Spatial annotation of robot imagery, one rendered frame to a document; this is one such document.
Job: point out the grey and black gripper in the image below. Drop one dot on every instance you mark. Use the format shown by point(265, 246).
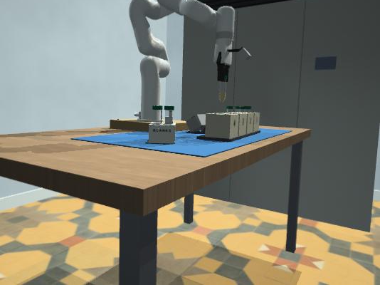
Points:
point(222, 57)

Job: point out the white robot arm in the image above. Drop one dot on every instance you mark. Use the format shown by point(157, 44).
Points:
point(156, 63)

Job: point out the clear tube with dark green cap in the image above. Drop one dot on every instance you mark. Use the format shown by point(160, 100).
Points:
point(169, 114)

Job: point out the blue bench mat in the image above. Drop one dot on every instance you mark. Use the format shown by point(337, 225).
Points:
point(185, 143)

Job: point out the white blank tube rack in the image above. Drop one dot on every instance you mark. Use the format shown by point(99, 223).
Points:
point(162, 133)

